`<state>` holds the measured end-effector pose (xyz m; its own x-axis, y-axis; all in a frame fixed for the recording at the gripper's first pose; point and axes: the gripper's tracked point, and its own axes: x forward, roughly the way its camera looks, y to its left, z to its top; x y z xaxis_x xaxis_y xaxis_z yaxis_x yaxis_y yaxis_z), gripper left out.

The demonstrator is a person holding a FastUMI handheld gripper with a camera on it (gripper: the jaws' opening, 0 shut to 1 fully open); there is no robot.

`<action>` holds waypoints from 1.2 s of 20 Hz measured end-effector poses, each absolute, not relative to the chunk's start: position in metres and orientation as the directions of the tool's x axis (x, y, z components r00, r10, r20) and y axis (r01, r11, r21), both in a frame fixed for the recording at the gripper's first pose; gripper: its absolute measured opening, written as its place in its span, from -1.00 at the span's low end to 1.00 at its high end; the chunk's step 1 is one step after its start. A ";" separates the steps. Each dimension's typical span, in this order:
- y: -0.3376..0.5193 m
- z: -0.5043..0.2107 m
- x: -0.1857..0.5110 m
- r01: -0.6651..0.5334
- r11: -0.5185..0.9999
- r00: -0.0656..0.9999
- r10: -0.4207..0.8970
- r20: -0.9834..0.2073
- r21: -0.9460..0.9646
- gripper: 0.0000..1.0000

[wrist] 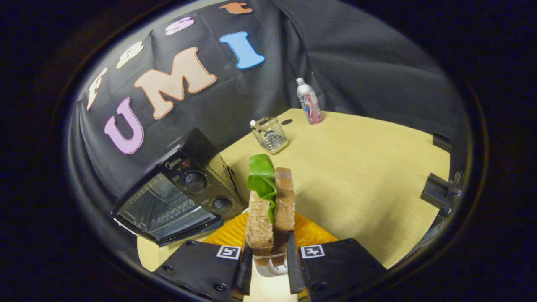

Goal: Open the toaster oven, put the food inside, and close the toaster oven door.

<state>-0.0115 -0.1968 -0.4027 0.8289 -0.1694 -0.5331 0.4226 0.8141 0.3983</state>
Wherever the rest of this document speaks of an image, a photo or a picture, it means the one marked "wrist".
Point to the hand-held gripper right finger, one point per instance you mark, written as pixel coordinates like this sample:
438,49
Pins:
335,268

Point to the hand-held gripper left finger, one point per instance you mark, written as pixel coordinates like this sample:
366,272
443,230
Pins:
201,268

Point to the black toaster oven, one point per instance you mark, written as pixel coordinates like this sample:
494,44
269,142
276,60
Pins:
197,197

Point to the sandwich with lettuce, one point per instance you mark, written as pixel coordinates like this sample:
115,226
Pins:
260,222

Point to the white plastic tray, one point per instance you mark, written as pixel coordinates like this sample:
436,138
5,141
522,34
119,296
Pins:
270,270

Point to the white tipped brown stick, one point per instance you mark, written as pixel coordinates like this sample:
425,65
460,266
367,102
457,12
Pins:
256,125

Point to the pink drink bottle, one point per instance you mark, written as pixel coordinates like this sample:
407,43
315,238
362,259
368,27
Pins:
310,105

